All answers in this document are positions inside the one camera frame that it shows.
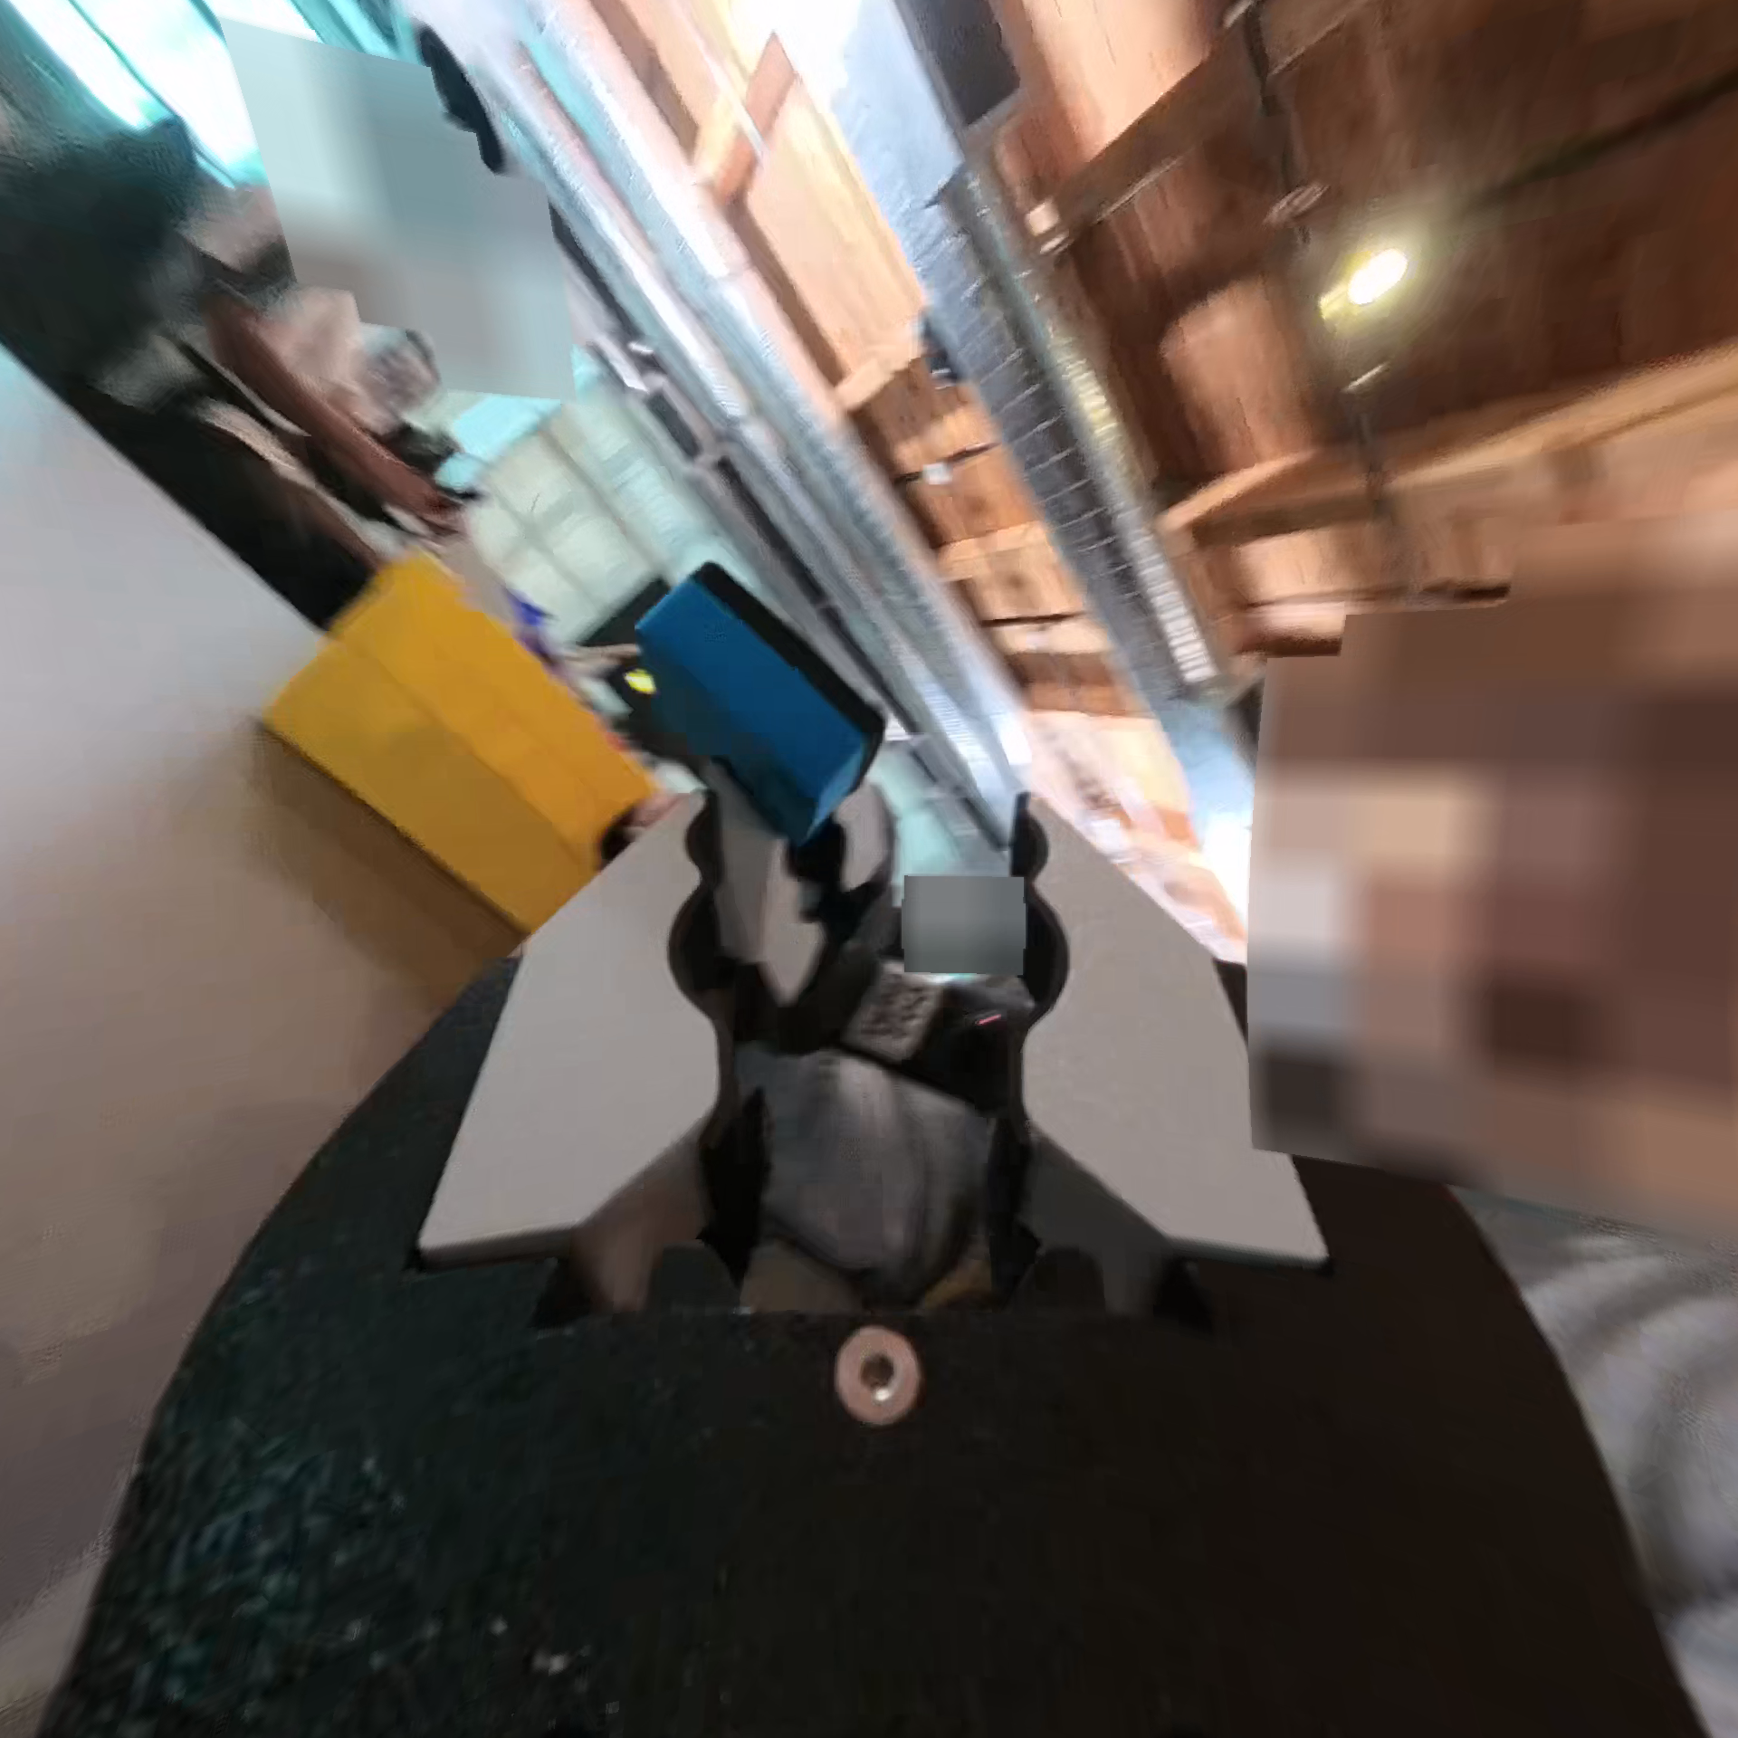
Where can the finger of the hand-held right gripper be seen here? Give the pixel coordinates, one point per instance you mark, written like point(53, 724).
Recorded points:
point(760, 896)
point(856, 881)

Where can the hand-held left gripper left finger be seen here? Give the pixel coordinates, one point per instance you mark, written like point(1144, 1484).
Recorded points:
point(569, 1059)

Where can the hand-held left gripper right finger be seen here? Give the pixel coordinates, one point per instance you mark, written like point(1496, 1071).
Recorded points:
point(1168, 1086)

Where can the small blue box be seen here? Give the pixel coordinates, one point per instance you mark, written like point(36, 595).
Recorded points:
point(760, 692)

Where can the yellow plastic bin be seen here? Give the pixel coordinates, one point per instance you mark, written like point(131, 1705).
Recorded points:
point(448, 733)

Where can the person's grey sweater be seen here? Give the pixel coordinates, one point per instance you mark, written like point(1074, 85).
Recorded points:
point(1628, 1358)

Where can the ceiling lamp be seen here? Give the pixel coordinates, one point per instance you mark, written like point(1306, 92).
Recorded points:
point(1372, 276)

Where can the chair with black jacket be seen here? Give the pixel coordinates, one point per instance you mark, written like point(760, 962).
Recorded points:
point(108, 271)

